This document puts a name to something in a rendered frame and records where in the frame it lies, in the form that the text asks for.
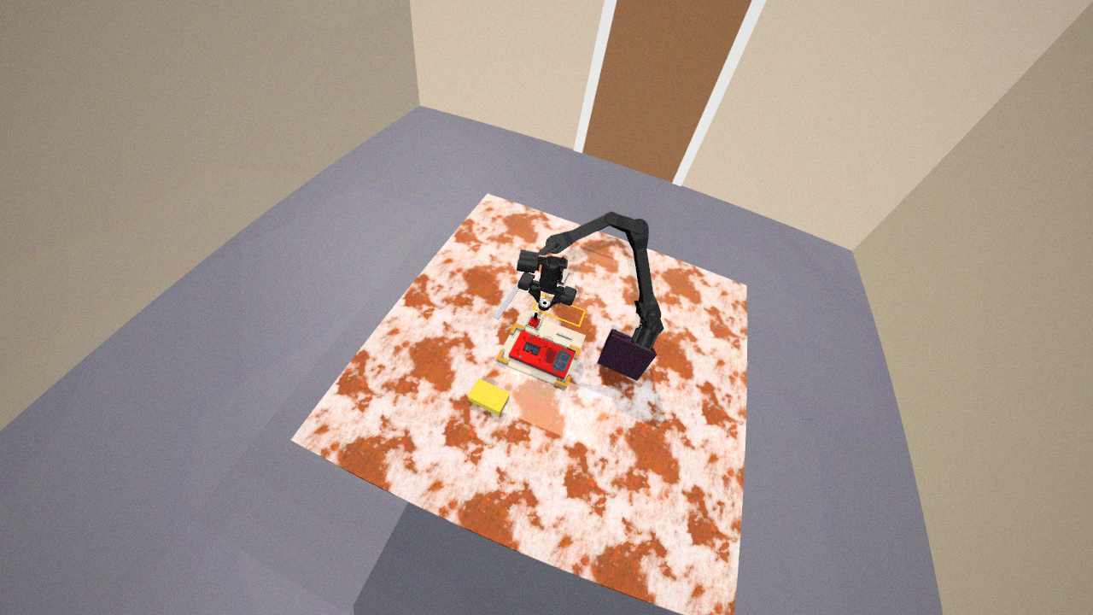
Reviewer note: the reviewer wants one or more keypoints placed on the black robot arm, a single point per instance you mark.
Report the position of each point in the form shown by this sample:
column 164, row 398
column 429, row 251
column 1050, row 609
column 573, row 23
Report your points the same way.
column 637, row 232

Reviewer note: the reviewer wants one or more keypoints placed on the yellow rectangular block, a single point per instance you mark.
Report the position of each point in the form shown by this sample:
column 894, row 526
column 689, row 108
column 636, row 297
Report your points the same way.
column 488, row 396

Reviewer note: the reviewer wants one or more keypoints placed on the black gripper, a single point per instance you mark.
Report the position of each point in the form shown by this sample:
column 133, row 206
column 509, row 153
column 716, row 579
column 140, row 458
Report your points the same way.
column 566, row 294

